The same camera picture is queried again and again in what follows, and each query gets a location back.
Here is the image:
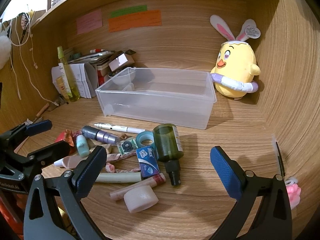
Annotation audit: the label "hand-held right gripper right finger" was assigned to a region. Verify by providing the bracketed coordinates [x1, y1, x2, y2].
[209, 145, 293, 240]

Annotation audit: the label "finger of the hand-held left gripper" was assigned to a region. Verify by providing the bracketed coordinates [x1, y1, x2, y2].
[27, 141, 71, 168]
[0, 119, 53, 146]

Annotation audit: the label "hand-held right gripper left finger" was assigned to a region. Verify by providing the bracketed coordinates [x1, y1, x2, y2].
[23, 145, 108, 240]

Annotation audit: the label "red foil packet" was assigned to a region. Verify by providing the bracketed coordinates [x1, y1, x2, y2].
[54, 129, 77, 155]

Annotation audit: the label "purple metallic cylinder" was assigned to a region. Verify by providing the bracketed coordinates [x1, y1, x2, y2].
[81, 125, 122, 144]

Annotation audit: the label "white tape roll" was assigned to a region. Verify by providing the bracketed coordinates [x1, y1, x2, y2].
[124, 185, 159, 213]

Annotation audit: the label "small blue box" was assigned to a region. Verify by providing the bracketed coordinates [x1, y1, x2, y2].
[136, 145, 161, 178]

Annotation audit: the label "dark green spray bottle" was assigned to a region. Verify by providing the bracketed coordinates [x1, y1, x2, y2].
[152, 123, 185, 186]

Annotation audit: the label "clear plastic storage box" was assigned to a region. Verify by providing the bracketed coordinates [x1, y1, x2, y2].
[95, 67, 217, 130]

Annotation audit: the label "small teal bottle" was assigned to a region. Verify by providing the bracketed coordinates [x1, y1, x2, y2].
[76, 134, 90, 157]

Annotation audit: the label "pale green tube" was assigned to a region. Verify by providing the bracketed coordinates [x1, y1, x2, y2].
[95, 171, 142, 183]

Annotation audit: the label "small cream tube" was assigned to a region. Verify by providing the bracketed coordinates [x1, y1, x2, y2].
[55, 76, 70, 101]

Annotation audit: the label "yellow spray bottle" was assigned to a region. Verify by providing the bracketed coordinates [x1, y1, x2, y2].
[57, 46, 80, 102]

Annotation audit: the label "white pen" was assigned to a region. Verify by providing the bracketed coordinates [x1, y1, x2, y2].
[94, 122, 147, 134]

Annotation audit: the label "folded white papers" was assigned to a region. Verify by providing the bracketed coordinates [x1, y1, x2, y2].
[51, 63, 99, 98]

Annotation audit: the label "pink stick tube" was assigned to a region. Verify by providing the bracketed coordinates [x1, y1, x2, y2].
[110, 172, 166, 201]

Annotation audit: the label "teal tape roll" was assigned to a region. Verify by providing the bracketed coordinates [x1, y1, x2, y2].
[136, 131, 157, 153]

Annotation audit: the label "pink plush toy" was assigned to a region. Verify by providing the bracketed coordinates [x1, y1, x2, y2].
[285, 177, 302, 209]

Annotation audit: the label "stack of books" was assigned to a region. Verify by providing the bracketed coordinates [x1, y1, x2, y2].
[69, 50, 118, 85]

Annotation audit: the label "white bowl of batteries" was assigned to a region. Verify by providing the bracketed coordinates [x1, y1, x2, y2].
[108, 69, 137, 85]

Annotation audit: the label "small cardboard box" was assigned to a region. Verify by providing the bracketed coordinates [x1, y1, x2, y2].
[108, 51, 135, 72]

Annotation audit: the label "yellow chick plush toy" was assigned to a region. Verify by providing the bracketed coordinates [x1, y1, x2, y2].
[209, 14, 262, 100]

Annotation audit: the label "pink paper note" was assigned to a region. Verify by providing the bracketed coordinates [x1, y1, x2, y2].
[76, 8, 103, 35]

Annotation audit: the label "orange paper note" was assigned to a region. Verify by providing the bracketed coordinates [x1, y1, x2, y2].
[108, 9, 162, 33]

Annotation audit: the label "green paper note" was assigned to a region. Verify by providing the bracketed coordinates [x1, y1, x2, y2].
[110, 4, 148, 18]

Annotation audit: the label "pink braided cord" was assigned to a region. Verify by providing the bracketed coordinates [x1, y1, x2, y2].
[106, 150, 143, 174]

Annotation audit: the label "white cable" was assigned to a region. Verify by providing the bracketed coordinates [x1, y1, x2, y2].
[10, 5, 60, 105]

